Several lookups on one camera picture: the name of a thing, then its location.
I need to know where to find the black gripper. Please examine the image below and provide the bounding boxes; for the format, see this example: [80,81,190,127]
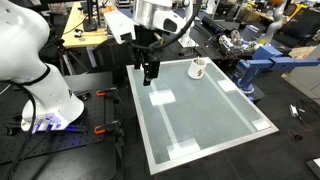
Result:
[131,26,164,87]

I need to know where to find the white cartoon print mug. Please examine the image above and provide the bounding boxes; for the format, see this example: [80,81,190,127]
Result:
[187,57,208,80]

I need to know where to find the black office chair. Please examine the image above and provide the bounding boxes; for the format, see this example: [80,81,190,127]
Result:
[91,37,135,84]

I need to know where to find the white tape patch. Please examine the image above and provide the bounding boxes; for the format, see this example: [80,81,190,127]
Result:
[148,88,177,107]
[251,118,272,132]
[216,79,239,93]
[166,137,202,161]

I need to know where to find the orange black bar clamp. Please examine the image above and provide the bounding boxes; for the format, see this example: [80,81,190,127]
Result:
[93,120,123,136]
[95,87,122,104]

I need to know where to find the black monitor stand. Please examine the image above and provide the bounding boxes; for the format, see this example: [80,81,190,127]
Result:
[82,0,102,33]

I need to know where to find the light wooden desk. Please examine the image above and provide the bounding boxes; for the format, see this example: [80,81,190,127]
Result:
[61,1,116,50]

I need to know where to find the grey power adapter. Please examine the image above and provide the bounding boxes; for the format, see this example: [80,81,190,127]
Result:
[288,103,300,119]

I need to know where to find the brown cardboard box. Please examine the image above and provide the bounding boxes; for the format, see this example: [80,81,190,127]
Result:
[287,45,318,60]

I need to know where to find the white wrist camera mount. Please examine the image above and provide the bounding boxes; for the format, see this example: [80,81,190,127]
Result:
[104,9,137,45]

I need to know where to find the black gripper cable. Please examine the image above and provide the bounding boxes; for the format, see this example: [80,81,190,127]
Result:
[128,0,203,52]

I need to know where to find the black camera tripod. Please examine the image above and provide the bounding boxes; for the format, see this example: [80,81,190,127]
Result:
[49,38,90,76]

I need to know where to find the electronics board with wires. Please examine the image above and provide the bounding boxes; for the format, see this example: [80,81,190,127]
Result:
[208,29,264,58]

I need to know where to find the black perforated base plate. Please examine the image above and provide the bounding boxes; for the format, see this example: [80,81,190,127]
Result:
[0,88,117,165]

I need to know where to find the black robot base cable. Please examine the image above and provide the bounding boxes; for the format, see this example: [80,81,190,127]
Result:
[4,81,37,180]

